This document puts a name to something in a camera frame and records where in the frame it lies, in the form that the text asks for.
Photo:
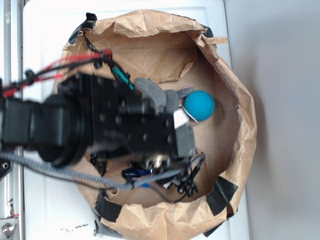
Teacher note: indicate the white plastic tray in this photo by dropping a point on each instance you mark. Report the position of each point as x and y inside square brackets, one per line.
[55, 209]

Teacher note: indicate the black mounting bracket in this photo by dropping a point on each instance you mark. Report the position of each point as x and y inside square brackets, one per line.
[5, 166]

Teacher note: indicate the white elastic loop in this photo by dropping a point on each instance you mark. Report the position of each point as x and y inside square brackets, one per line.
[191, 120]

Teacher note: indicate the aluminium frame rail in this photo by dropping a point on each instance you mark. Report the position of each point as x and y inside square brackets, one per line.
[11, 187]

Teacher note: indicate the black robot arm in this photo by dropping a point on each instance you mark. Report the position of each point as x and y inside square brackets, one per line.
[41, 127]

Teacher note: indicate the brown paper-lined bin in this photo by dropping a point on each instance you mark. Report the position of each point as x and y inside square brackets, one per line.
[175, 51]

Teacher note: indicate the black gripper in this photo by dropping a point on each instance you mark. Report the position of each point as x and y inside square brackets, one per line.
[108, 118]

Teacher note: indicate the grey plush bunny toy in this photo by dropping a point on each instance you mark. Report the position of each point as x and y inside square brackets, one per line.
[165, 101]

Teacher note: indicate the blue dimpled ball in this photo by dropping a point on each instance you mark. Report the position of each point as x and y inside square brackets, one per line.
[200, 105]

